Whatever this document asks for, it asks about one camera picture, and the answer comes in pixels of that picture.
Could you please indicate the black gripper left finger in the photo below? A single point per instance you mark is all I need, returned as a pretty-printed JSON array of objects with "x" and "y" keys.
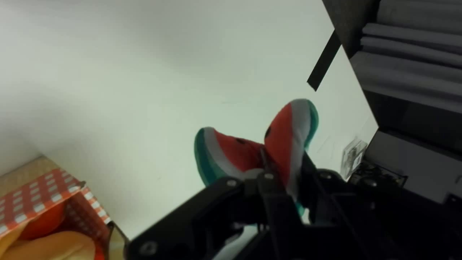
[{"x": 275, "y": 192}]

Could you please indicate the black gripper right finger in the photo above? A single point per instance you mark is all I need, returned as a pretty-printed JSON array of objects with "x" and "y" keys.
[{"x": 319, "y": 185}]

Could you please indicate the watermelon slice plush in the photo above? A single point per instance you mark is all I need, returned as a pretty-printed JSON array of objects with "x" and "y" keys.
[{"x": 289, "y": 134}]

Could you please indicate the long black tape strip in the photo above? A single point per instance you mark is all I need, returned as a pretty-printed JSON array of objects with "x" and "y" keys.
[{"x": 324, "y": 60}]

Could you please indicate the dark shelf with grey panels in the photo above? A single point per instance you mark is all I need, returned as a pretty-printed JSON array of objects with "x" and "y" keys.
[{"x": 413, "y": 72}]

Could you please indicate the red checkered paper box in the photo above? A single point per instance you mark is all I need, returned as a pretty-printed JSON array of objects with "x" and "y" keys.
[{"x": 44, "y": 192}]

